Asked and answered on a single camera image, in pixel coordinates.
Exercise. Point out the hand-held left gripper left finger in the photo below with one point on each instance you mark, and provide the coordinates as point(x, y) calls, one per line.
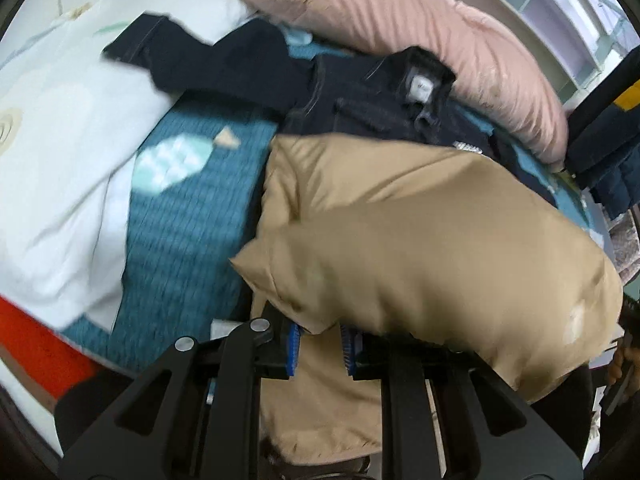
point(292, 352)

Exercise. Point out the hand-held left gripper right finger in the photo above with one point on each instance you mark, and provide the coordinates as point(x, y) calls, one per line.
point(348, 355)

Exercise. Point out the tan pants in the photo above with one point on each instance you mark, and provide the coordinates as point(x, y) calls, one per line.
point(425, 240)

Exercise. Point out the dark denim jacket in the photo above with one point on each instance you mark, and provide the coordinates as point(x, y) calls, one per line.
point(350, 105)

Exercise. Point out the teal mattress cover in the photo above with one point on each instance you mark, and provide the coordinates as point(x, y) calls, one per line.
point(200, 240)

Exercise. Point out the red cloth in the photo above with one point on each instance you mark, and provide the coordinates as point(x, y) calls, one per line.
point(35, 345)

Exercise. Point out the pink printed cloth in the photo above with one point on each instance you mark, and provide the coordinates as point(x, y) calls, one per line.
point(627, 242)

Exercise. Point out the pink pillow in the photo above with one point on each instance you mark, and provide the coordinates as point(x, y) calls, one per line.
point(425, 35)

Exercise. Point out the navy and yellow puffer jacket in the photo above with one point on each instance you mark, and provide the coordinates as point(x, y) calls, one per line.
point(610, 150)

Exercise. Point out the purple wall shelf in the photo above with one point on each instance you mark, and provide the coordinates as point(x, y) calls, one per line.
point(550, 0)

